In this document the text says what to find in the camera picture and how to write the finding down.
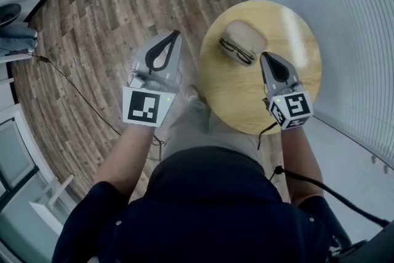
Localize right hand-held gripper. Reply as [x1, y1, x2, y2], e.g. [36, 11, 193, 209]
[260, 52, 315, 131]

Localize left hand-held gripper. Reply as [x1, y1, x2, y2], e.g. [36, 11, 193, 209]
[122, 29, 183, 127]

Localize black-framed eyeglasses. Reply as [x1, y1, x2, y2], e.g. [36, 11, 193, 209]
[219, 36, 257, 67]

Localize beige glasses case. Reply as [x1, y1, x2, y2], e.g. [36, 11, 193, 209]
[219, 19, 268, 67]

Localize person's left forearm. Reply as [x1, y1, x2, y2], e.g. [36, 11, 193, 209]
[93, 124, 155, 195]

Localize person's right forearm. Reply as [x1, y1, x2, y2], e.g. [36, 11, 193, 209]
[278, 125, 324, 208]

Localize person's left shoe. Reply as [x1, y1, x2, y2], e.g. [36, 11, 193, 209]
[185, 84, 207, 106]

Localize round wooden side table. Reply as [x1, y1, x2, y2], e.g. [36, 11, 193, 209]
[198, 0, 323, 136]

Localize person's beige trousers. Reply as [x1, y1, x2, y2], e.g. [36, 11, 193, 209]
[162, 91, 266, 166]

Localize person's dark shirt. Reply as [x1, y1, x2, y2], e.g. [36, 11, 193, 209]
[51, 146, 352, 263]

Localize black bag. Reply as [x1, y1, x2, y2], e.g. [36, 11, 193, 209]
[0, 2, 23, 27]

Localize white desk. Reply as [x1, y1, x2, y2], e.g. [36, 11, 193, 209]
[28, 173, 76, 235]

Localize black equipment pack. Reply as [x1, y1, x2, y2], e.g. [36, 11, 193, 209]
[328, 224, 394, 263]

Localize right gripper thin black cable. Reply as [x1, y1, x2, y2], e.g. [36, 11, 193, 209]
[256, 121, 278, 151]

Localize gripper thin black cable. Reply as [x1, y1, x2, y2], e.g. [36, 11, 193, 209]
[256, 121, 278, 151]
[150, 131, 167, 164]

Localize left gripper thin black cable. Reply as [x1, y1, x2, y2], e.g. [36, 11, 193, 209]
[150, 131, 167, 164]

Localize long black floor cable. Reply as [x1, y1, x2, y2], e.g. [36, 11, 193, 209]
[9, 51, 123, 137]

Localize thick black cable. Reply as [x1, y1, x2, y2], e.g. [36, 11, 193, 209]
[268, 164, 391, 228]

